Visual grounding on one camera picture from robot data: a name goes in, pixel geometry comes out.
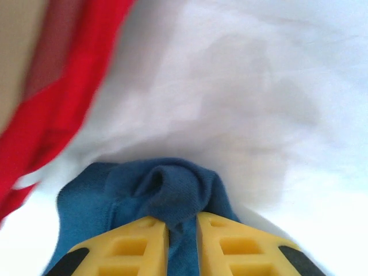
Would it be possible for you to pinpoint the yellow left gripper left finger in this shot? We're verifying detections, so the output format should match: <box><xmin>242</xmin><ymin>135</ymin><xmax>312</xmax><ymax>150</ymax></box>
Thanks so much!
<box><xmin>43</xmin><ymin>215</ymin><xmax>169</xmax><ymax>276</ymax></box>

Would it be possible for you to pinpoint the navy t-shirt with cartoon print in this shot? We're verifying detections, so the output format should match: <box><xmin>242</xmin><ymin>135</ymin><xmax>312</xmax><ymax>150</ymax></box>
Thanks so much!
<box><xmin>43</xmin><ymin>157</ymin><xmax>242</xmax><ymax>276</ymax></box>

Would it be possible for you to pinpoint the red printed t-shirt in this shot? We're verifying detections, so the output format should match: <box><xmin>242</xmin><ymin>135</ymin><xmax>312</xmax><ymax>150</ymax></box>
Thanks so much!
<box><xmin>0</xmin><ymin>0</ymin><xmax>137</xmax><ymax>222</ymax></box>

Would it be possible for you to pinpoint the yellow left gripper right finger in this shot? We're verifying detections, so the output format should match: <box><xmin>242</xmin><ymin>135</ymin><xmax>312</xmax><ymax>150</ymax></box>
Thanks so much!
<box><xmin>197</xmin><ymin>212</ymin><xmax>327</xmax><ymax>276</ymax></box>

